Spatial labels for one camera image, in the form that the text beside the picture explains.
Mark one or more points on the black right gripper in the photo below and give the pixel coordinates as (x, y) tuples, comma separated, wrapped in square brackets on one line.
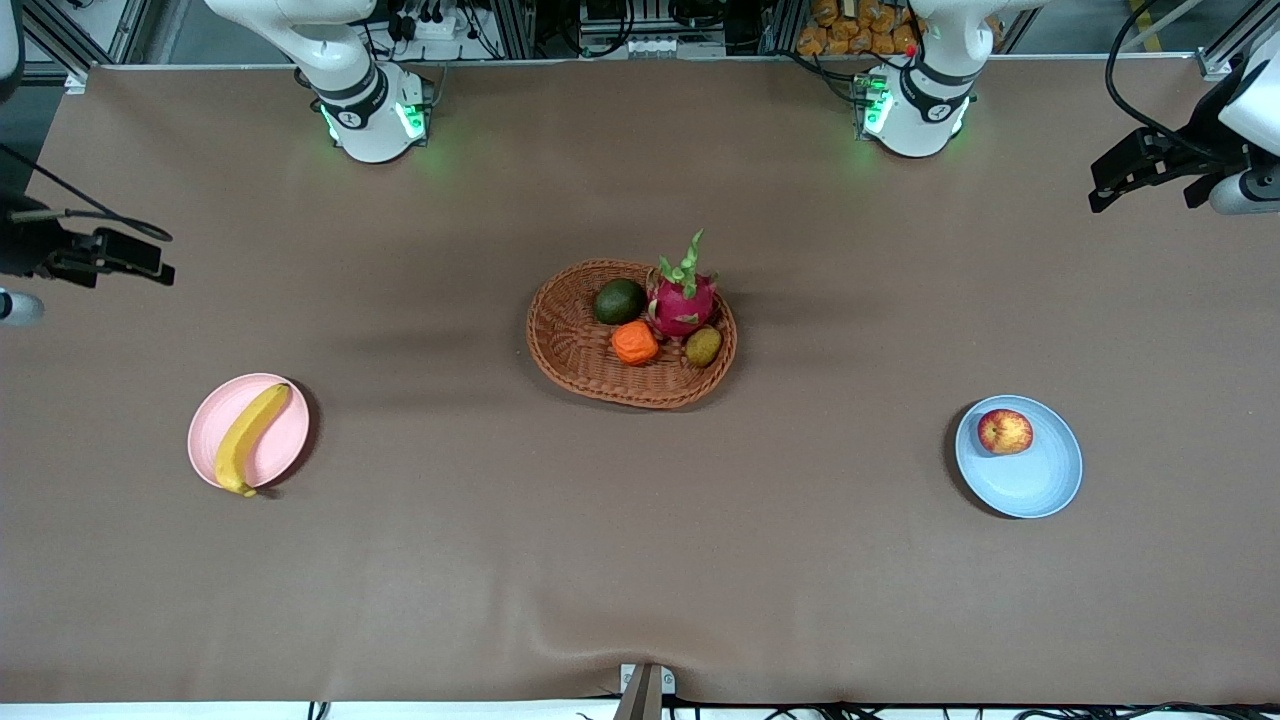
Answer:
[(28, 247)]

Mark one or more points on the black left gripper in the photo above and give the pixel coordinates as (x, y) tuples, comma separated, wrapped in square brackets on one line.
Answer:
[(1197, 158)]

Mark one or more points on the yellow banana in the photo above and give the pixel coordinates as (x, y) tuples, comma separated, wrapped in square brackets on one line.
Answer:
[(248, 435)]

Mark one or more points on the red yellow apple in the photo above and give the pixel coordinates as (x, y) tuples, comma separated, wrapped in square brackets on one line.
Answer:
[(1005, 432)]

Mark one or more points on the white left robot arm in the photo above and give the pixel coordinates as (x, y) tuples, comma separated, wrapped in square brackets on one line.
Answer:
[(920, 110)]

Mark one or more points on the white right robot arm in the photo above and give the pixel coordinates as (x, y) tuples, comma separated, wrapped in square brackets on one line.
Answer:
[(350, 70)]

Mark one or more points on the pink round plate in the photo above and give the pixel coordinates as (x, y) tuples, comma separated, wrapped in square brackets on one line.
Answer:
[(215, 425)]

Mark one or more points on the light blue round plate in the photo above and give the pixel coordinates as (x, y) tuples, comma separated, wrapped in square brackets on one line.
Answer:
[(1030, 480)]

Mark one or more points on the pile of yellow snack packets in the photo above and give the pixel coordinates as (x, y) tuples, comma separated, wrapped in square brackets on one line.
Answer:
[(850, 25)]

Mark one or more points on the white power strip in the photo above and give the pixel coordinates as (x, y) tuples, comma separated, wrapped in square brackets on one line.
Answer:
[(432, 22)]

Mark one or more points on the brown wicker basket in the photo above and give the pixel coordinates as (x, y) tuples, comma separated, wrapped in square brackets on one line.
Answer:
[(575, 345)]

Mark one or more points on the olive green kiwi fruit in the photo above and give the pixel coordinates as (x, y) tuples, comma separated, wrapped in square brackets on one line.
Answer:
[(703, 347)]

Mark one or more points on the dark green avocado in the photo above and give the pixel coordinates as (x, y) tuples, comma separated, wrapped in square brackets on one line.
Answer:
[(620, 302)]

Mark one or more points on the magenta dragon fruit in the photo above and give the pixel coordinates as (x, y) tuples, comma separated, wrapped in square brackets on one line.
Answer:
[(682, 300)]

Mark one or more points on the orange tangerine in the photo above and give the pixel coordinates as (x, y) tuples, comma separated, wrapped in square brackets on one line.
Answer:
[(635, 343)]

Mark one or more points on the grey control equipment box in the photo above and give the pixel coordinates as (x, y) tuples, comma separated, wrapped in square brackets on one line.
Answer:
[(650, 30)]

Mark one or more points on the brown table cover cloth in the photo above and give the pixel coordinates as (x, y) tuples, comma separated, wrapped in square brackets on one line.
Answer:
[(640, 550)]

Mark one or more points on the aluminium frame profile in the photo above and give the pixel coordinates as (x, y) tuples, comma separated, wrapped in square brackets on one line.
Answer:
[(60, 40), (1225, 50)]

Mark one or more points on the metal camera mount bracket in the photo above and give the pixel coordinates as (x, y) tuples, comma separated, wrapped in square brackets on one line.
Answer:
[(645, 692)]

